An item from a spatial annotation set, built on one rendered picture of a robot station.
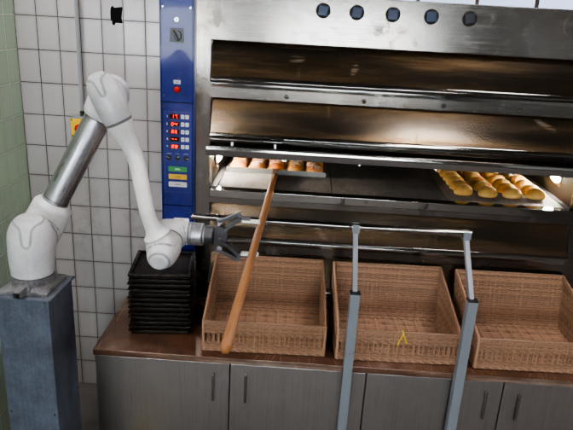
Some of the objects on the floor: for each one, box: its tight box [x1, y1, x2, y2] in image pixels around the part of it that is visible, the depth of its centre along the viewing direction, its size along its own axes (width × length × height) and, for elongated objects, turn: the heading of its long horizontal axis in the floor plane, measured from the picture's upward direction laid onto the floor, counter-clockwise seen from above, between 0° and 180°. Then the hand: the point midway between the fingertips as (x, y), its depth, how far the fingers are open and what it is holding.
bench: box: [93, 296, 573, 430], centre depth 292 cm, size 56×242×58 cm, turn 79°
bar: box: [191, 213, 479, 430], centre depth 263 cm, size 31×127×118 cm, turn 79°
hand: (256, 238), depth 229 cm, fingers open, 13 cm apart
